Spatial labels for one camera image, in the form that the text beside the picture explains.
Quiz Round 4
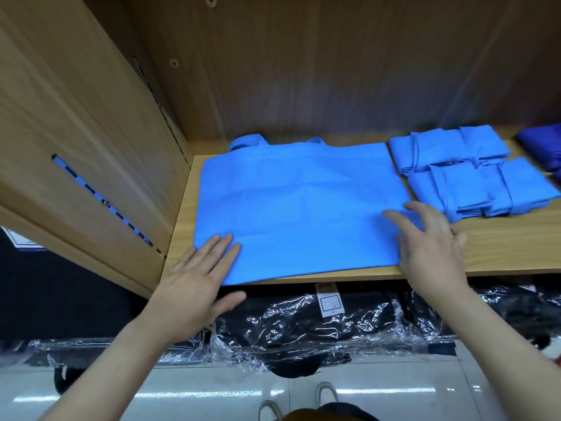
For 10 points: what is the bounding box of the person's left hand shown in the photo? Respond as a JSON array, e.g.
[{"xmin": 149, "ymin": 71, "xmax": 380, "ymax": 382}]
[{"xmin": 140, "ymin": 234, "xmax": 248, "ymax": 347}]

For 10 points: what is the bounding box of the white paper tag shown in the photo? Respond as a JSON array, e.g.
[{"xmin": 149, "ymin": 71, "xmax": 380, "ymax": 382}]
[{"xmin": 316, "ymin": 291, "xmax": 345, "ymax": 320}]

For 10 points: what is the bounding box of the person's right forearm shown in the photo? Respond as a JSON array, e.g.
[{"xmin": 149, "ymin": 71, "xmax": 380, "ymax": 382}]
[{"xmin": 438, "ymin": 280, "xmax": 561, "ymax": 421}]

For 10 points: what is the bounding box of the wooden shelf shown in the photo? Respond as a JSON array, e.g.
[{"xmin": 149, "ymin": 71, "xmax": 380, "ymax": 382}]
[{"xmin": 0, "ymin": 0, "xmax": 561, "ymax": 299}]

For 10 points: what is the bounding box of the light blue non-woven bag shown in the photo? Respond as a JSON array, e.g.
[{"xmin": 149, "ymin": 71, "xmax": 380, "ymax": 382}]
[
  {"xmin": 407, "ymin": 162, "xmax": 514, "ymax": 223},
  {"xmin": 193, "ymin": 134, "xmax": 424, "ymax": 286},
  {"xmin": 500, "ymin": 157, "xmax": 561, "ymax": 216},
  {"xmin": 388, "ymin": 129, "xmax": 470, "ymax": 177},
  {"xmin": 460, "ymin": 125, "xmax": 511, "ymax": 167}
]

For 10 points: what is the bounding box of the person's right hand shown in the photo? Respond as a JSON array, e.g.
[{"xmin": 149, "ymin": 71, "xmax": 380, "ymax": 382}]
[{"xmin": 383, "ymin": 201, "xmax": 470, "ymax": 303}]

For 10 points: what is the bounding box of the black wrapped bag with tag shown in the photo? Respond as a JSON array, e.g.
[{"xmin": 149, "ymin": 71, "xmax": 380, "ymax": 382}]
[{"xmin": 210, "ymin": 289, "xmax": 413, "ymax": 378}]

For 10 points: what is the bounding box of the person's left forearm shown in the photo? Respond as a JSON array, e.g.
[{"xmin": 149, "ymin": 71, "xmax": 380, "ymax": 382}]
[{"xmin": 39, "ymin": 315, "xmax": 172, "ymax": 421}]

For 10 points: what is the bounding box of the person's right leg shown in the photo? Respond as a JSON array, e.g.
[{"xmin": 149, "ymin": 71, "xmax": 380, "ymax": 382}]
[{"xmin": 282, "ymin": 401, "xmax": 380, "ymax": 421}]

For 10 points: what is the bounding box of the white blue-edged label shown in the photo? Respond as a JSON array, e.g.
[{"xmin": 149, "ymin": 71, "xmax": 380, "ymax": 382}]
[{"xmin": 0, "ymin": 225, "xmax": 47, "ymax": 251}]

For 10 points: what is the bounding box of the black plastic-wrapped bag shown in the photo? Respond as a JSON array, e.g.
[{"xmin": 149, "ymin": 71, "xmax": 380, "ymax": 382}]
[
  {"xmin": 0, "ymin": 333, "xmax": 212, "ymax": 372},
  {"xmin": 407, "ymin": 278, "xmax": 561, "ymax": 349}
]

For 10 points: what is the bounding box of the person's right shoe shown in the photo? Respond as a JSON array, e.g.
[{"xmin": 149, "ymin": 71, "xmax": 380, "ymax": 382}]
[{"xmin": 313, "ymin": 381, "xmax": 340, "ymax": 408}]

